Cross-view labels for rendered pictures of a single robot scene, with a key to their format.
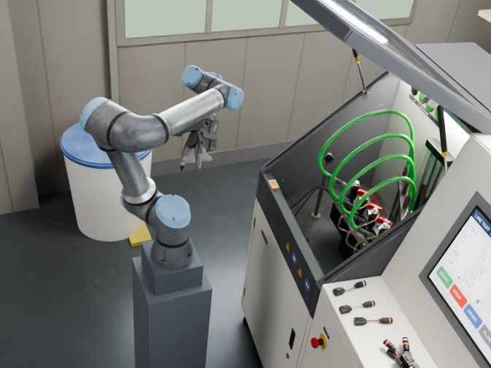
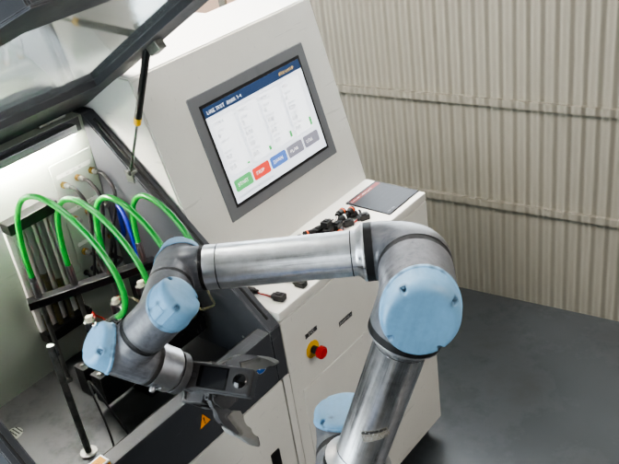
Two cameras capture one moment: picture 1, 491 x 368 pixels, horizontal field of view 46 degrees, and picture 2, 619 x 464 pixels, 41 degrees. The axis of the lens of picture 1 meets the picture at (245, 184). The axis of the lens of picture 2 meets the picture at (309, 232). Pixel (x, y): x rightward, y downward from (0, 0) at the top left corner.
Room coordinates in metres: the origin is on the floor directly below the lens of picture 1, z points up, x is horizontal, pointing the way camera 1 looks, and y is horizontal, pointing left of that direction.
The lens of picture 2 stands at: (2.02, 1.24, 2.17)
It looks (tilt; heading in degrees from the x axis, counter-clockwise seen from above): 30 degrees down; 243
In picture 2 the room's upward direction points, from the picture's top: 9 degrees counter-clockwise
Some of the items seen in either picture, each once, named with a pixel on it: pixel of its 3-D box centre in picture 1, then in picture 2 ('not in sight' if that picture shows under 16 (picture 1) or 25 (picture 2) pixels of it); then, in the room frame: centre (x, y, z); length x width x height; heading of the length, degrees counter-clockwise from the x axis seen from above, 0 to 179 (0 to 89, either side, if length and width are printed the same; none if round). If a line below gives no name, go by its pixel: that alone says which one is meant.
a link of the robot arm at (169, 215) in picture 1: (171, 217); (347, 434); (1.49, 0.24, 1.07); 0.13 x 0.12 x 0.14; 56
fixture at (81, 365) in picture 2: (358, 242); (146, 356); (1.66, -0.46, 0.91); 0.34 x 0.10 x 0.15; 20
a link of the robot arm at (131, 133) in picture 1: (183, 116); (297, 258); (1.52, 0.22, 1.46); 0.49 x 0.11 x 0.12; 146
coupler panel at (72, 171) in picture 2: not in sight; (88, 211); (1.64, -0.75, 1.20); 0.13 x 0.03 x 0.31; 20
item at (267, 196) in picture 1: (288, 236); (180, 431); (1.69, -0.19, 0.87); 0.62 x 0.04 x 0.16; 20
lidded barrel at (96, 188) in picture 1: (109, 180); not in sight; (2.61, 0.78, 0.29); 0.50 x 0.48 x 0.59; 117
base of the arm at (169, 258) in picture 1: (172, 243); not in sight; (1.48, 0.23, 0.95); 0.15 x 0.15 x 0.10
